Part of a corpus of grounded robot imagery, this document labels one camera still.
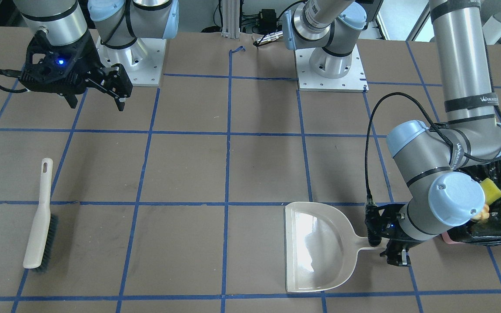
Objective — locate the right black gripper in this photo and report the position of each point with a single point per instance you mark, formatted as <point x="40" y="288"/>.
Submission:
<point x="86" y="55"/>

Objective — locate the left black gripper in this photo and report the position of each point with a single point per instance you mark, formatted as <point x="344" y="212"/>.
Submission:
<point x="397" y="252"/>

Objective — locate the yellow green sponge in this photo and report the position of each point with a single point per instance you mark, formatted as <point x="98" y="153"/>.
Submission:
<point x="491" y="191"/>

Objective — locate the beige hand brush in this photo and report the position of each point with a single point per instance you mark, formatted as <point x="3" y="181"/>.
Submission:
<point x="44" y="225"/>

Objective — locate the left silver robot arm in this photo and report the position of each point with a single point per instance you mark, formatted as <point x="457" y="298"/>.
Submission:
<point x="428" y="158"/>

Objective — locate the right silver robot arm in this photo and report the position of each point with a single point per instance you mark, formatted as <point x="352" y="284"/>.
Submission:
<point x="119" y="22"/>

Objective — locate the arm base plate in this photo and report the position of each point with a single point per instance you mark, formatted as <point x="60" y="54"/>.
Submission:
<point x="143" y="61"/>
<point x="318" y="71"/>

